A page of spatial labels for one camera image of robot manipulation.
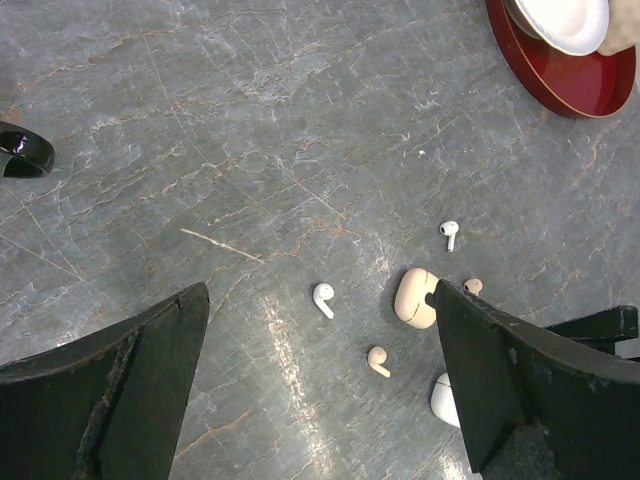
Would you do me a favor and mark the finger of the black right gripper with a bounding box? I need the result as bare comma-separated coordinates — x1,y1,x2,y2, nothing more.
545,305,639,359

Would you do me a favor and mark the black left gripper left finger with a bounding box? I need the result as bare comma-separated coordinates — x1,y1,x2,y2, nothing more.
1,283,209,479

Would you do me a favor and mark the white earbud charging case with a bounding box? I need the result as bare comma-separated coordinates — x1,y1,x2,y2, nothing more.
430,373,460,428

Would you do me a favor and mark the red round tray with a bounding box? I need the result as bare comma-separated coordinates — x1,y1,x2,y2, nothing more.
486,1,638,119

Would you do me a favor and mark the beige earbud front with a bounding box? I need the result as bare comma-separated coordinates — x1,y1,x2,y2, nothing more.
367,346,391,378

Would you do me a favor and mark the beige earbud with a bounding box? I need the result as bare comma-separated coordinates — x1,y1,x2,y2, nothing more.
367,346,391,378
463,278,483,296

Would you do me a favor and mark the dark green mug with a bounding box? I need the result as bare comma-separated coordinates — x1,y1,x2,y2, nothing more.
0,121,55,179

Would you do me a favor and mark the white earbud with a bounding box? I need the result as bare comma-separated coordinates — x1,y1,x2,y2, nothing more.
313,283,335,319
440,220,459,252

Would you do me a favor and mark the beige patterned cup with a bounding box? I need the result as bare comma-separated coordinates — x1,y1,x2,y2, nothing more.
597,0,640,56

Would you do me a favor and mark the beige earbud right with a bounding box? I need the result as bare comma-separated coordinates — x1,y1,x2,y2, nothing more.
463,278,483,296

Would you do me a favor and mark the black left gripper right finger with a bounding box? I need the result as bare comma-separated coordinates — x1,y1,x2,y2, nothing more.
434,281,639,479

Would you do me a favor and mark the beige earbud charging case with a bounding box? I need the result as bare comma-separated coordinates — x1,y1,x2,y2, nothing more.
394,268,439,329

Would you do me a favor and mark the white plate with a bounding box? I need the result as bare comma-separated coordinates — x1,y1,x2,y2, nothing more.
503,0,609,56

